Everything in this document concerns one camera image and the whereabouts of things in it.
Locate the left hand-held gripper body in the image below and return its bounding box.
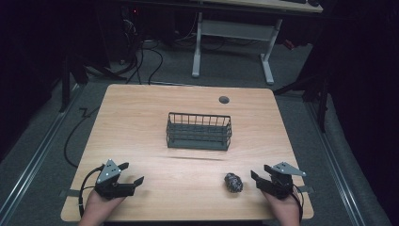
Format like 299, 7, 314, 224
93, 158, 136, 201

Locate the dark wire basket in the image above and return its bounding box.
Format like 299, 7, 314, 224
166, 112, 233, 152

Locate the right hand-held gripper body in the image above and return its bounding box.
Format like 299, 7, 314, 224
257, 161, 307, 201

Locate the person's right hand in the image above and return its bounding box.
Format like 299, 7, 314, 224
262, 189, 301, 226

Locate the dark speckled ball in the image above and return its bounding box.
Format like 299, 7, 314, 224
223, 172, 244, 194

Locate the white desk frame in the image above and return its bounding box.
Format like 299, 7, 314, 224
191, 11, 284, 86

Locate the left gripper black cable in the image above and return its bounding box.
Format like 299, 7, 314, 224
78, 165, 105, 218

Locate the black cable bundle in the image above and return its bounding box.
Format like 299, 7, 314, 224
120, 8, 165, 86

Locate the black metal stand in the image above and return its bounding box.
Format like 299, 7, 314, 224
58, 56, 89, 114
272, 70, 331, 134

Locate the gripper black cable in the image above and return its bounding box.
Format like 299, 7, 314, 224
291, 184, 305, 222
78, 165, 105, 218

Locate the light wooden desk top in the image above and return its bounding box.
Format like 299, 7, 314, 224
191, 0, 324, 14

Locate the metal floor rail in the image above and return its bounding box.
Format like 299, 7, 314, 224
0, 83, 85, 220
305, 100, 367, 226

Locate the black floor cable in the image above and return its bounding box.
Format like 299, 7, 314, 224
63, 106, 101, 169

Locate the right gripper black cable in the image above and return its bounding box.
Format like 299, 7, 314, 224
291, 184, 305, 222

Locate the person's left hand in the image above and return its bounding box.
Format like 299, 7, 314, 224
78, 189, 127, 226

